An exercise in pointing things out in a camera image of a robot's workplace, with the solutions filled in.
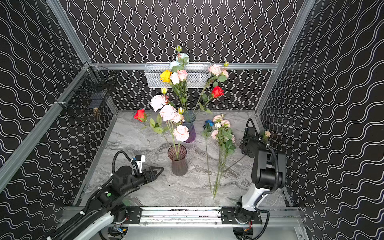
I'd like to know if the pink spray flower stem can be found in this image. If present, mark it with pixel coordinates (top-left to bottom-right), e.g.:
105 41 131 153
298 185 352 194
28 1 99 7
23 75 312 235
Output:
211 114 236 199

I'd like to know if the dark pink glass vase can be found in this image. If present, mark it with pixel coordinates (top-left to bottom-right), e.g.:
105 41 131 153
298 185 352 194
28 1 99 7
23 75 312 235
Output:
167 145 189 177

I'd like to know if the small red rose stem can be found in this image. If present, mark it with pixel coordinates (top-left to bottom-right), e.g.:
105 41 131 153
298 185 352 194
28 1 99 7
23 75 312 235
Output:
134 105 182 146

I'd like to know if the large pink peony spray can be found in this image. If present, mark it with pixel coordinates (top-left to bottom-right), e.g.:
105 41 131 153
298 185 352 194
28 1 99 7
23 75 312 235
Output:
149 87 190 160

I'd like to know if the large red rose stem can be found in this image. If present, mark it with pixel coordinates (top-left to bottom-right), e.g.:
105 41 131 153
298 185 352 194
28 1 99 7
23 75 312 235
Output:
198 86 224 114

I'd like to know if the blue purple glass vase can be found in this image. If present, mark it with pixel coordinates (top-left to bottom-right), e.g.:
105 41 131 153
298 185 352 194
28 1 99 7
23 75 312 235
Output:
183 111 196 143

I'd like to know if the pink peony spray stem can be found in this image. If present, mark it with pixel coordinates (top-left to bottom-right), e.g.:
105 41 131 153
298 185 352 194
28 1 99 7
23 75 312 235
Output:
193 62 229 113

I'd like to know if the pink rosebud stem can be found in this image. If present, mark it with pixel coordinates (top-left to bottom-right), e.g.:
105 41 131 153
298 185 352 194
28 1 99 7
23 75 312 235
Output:
178 70 188 110

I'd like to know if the cream white rose stem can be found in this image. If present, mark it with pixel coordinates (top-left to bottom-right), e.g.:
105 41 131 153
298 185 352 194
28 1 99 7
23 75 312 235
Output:
170 73 184 109

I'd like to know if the yellow rose stem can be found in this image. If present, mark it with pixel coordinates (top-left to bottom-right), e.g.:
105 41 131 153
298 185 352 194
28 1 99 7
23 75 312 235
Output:
160 70 186 113

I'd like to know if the white flower stem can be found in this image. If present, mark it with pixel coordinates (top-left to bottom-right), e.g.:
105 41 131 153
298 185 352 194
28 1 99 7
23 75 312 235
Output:
168 44 191 112

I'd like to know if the pink spray with red bud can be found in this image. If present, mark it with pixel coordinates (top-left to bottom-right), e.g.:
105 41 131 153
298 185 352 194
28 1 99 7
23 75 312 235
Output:
224 131 271 172

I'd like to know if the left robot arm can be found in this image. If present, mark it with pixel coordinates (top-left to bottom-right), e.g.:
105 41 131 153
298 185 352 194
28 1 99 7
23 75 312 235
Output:
46 166 164 240

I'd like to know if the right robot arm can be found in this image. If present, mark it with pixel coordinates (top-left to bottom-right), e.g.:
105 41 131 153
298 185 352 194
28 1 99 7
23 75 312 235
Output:
235 127 287 224

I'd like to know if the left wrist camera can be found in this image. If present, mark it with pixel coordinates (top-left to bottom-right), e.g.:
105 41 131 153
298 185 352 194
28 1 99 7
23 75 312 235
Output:
134 155 146 173

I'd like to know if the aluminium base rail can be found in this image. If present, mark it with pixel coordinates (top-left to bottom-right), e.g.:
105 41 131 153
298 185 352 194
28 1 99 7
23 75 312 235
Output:
61 205 301 228

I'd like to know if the white mesh wall basket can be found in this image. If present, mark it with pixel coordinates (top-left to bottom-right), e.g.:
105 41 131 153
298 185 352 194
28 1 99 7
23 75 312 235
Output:
145 62 211 89

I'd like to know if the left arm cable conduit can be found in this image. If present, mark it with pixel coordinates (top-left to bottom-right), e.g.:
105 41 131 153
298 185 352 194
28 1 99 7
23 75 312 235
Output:
49 149 140 240

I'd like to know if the black wire wall basket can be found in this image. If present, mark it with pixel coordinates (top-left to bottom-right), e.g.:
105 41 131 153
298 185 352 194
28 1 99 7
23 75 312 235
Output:
58 64 118 122

